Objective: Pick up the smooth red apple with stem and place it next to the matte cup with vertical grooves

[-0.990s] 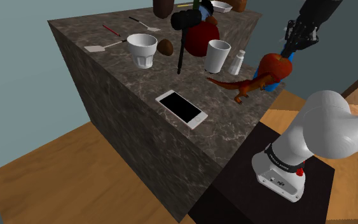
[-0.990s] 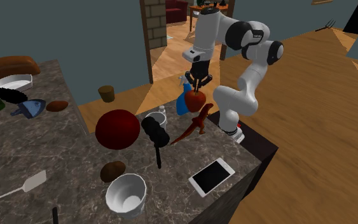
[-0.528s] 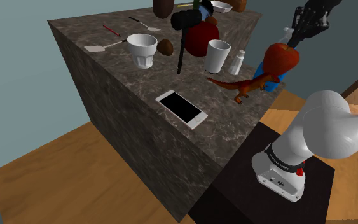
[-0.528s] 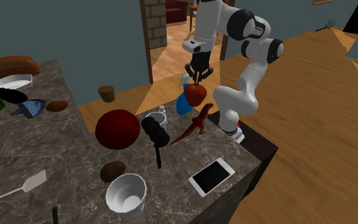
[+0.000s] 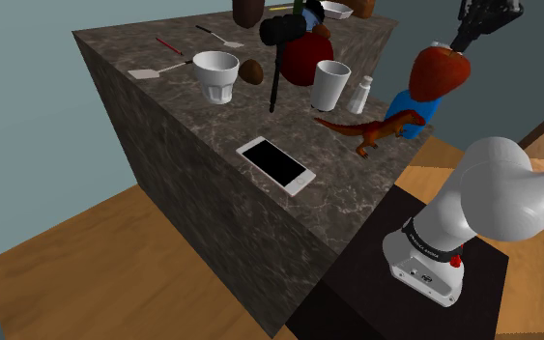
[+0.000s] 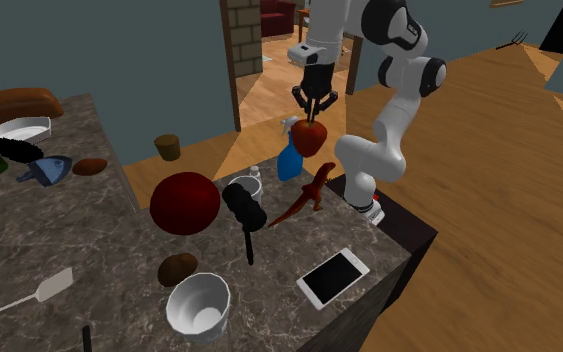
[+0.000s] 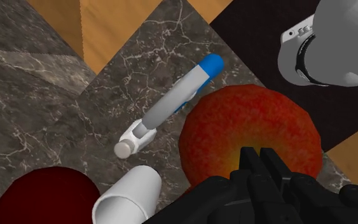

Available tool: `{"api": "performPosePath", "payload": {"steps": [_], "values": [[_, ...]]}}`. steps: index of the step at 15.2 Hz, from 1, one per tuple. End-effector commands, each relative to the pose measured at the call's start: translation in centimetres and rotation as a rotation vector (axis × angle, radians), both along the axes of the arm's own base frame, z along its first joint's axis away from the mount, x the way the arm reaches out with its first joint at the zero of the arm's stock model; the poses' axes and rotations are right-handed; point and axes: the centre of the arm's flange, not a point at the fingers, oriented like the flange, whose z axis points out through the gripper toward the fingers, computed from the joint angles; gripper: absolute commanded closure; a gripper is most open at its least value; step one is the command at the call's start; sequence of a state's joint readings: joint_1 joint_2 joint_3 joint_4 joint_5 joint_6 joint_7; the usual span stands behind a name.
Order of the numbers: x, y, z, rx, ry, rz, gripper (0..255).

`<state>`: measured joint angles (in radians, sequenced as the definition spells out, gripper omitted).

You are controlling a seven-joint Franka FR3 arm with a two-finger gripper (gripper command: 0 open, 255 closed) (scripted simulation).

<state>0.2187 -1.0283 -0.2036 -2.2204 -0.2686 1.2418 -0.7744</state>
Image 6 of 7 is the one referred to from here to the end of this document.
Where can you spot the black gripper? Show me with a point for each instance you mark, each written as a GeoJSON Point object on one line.
{"type": "Point", "coordinates": [319, 78]}

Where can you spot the red apple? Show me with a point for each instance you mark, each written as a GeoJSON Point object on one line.
{"type": "Point", "coordinates": [309, 138]}

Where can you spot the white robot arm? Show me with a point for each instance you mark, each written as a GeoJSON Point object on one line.
{"type": "Point", "coordinates": [388, 122]}

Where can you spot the blue spray bottle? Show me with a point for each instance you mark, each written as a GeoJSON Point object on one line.
{"type": "Point", "coordinates": [289, 164]}

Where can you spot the red sofa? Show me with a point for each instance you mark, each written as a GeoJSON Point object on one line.
{"type": "Point", "coordinates": [276, 17]}

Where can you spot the red dinosaur toy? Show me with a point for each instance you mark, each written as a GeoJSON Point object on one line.
{"type": "Point", "coordinates": [310, 191]}

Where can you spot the small white bottle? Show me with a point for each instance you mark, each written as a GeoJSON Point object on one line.
{"type": "Point", "coordinates": [254, 171]}

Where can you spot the brown bin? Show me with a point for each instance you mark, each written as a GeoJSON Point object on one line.
{"type": "Point", "coordinates": [167, 148]}

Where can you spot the large dark red ball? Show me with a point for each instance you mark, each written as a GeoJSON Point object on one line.
{"type": "Point", "coordinates": [184, 203]}

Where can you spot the white smartphone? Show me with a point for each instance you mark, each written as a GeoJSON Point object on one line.
{"type": "Point", "coordinates": [332, 278]}

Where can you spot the black pitchfork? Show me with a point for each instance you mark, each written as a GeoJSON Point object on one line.
{"type": "Point", "coordinates": [517, 40]}

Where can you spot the brown potato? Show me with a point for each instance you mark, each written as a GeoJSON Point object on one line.
{"type": "Point", "coordinates": [177, 269]}
{"type": "Point", "coordinates": [90, 166]}

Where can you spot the white faceted bowl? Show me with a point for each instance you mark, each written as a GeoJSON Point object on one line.
{"type": "Point", "coordinates": [198, 304]}

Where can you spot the blue fish figure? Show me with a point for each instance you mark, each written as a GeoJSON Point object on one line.
{"type": "Point", "coordinates": [49, 169]}

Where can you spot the white shallow dish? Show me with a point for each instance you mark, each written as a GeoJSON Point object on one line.
{"type": "Point", "coordinates": [22, 129]}

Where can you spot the brown bread loaf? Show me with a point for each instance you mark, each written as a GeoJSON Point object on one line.
{"type": "Point", "coordinates": [15, 103]}

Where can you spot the black bristle brush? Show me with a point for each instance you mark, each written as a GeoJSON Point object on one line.
{"type": "Point", "coordinates": [16, 150]}

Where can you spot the white spatula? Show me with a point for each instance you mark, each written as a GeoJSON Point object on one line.
{"type": "Point", "coordinates": [54, 285]}

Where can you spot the thin black stick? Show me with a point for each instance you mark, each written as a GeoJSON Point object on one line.
{"type": "Point", "coordinates": [86, 340]}

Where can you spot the wall picture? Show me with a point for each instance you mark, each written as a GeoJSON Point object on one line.
{"type": "Point", "coordinates": [505, 3]}

